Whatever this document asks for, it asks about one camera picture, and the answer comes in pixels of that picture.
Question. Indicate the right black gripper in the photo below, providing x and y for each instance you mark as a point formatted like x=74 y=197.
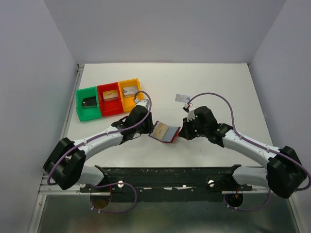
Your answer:
x=185 y=132

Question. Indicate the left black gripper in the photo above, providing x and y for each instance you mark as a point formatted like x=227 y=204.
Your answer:
x=150 y=126

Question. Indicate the red leather card holder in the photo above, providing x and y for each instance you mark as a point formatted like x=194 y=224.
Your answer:
x=170 y=136

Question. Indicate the white VIP card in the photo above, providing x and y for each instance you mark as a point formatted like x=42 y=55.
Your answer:
x=182 y=98

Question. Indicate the gold VIP card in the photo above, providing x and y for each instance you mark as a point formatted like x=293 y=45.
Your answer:
x=160 y=131

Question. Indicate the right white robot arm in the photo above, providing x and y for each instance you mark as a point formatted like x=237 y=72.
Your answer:
x=279 y=169

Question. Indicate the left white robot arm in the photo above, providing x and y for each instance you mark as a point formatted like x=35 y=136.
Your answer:
x=66 y=164

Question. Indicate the silver card stack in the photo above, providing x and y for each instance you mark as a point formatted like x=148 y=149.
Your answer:
x=129 y=91

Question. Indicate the gold card stack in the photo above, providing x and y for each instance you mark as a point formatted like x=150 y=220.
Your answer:
x=110 y=95

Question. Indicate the black card stack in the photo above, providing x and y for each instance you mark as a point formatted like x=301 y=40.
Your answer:
x=90 y=102

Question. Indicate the red plastic bin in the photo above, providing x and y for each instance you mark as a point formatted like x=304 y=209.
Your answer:
x=109 y=108

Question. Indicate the yellow plastic bin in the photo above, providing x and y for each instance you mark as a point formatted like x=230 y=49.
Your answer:
x=128 y=102

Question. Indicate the green plastic bin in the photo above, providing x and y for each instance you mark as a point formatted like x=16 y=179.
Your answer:
x=87 y=114

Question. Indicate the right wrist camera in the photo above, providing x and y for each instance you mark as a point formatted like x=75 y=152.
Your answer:
x=189 y=108

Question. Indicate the aluminium frame rail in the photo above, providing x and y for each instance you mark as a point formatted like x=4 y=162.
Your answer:
x=64 y=122

